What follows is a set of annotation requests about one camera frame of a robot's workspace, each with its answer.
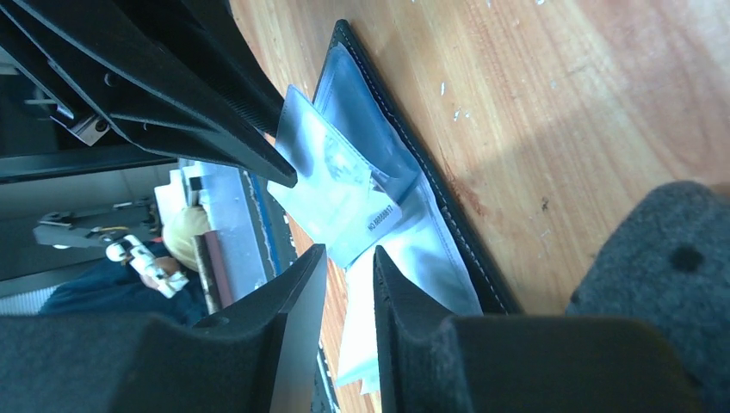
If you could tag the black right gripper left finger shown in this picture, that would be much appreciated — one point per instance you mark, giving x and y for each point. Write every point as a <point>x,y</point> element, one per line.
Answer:
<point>257,355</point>

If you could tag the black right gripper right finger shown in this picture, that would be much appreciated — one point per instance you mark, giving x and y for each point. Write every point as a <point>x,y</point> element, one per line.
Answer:
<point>432,360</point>

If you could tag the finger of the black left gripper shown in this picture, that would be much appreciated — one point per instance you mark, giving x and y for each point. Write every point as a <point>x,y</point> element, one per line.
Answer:
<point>175,78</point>

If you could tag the black card holder wallet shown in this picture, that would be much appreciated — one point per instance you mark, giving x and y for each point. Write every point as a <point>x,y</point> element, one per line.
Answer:
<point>433,244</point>

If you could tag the white credit card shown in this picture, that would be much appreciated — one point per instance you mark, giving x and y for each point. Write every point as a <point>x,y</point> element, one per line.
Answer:
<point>336,200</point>

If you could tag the dark grey dotted cloth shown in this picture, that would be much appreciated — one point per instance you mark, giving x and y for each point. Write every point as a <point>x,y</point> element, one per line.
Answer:
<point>667,263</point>

